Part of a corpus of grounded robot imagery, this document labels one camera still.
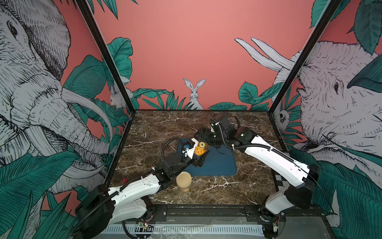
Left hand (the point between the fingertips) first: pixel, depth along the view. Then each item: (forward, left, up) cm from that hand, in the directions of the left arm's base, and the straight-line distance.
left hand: (203, 144), depth 72 cm
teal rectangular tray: (+2, -11, -25) cm, 27 cm away
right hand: (+2, +3, +3) cm, 5 cm away
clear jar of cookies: (-4, +1, +2) cm, 4 cm away
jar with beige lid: (-12, +11, -14) cm, 22 cm away
